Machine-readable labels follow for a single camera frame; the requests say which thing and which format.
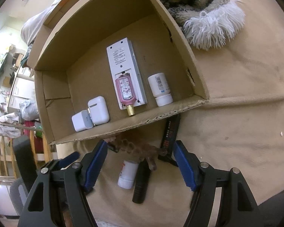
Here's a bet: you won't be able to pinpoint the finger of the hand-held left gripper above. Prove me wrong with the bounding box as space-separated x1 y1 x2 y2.
59 151 80 169

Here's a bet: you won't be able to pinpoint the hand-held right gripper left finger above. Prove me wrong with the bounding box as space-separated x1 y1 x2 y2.
18 139 108 227

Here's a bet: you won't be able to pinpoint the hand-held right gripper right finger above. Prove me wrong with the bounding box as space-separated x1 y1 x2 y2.
174 141 258 227

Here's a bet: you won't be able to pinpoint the white tube with red label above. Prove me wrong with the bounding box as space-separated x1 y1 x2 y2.
118 159 139 190

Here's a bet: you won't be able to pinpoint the black rectangular box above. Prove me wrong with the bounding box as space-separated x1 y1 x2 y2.
158 115 181 167

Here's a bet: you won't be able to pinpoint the white charger adapter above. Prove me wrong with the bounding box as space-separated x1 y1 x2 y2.
72 110 95 132

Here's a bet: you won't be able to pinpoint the brown hair claw clip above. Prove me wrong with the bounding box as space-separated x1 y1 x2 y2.
106 138 168 171

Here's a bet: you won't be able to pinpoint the black cylinder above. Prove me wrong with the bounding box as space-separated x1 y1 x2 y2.
132 158 152 204

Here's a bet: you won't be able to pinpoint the white earbuds case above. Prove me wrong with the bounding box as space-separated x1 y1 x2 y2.
87 96 110 126

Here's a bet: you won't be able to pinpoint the pink bottle with gold cap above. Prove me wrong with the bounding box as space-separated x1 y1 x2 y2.
115 73 137 117

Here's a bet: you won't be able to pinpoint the white pill bottle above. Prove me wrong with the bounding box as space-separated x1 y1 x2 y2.
148 73 174 107

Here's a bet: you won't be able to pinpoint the brown cardboard box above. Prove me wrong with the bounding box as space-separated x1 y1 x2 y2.
26 0 210 145

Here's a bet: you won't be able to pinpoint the yellow wooden chair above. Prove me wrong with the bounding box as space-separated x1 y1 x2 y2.
0 130 58 182

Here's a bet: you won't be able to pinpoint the grey bag bin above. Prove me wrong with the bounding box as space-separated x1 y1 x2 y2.
19 99 39 121

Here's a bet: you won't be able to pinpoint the white kitchen cabinets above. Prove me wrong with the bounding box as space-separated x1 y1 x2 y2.
9 77 35 104

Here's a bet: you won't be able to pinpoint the person's grey trouser leg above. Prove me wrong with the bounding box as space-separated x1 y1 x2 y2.
259 190 284 227

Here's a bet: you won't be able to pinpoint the white duvet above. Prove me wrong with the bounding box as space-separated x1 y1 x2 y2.
21 0 86 45

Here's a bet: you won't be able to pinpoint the shaggy patterned rug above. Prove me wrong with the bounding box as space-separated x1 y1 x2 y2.
144 0 247 51

